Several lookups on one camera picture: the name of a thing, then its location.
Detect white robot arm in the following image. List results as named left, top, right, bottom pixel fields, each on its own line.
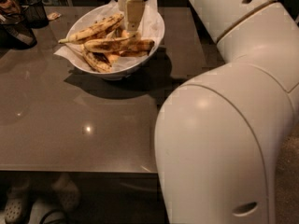
left=154, top=0, right=299, bottom=224

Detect black mesh pen cup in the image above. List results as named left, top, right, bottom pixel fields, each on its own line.
left=21, top=0, right=49, bottom=29

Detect small sachet on table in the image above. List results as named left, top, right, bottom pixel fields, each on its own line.
left=47, top=12, right=62, bottom=21

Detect small orange banana pieces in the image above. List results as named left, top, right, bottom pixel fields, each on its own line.
left=104, top=28, right=150, bottom=63

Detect black mesh tray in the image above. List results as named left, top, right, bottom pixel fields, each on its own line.
left=0, top=13, right=37, bottom=49

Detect lower left dark banana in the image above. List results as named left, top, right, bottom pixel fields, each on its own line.
left=82, top=49, right=111, bottom=73

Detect white clog right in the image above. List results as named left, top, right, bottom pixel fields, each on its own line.
left=51, top=173, right=80, bottom=212

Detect white paper liner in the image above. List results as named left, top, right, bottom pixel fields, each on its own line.
left=53, top=0, right=162, bottom=74

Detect spotted banana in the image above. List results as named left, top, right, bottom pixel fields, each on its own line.
left=59, top=13, right=124, bottom=45
left=83, top=34, right=155, bottom=53

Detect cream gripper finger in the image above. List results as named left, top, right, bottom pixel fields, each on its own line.
left=124, top=0, right=145, bottom=32
left=118, top=0, right=128, bottom=28

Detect white bowl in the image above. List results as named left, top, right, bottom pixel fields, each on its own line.
left=63, top=1, right=165, bottom=81

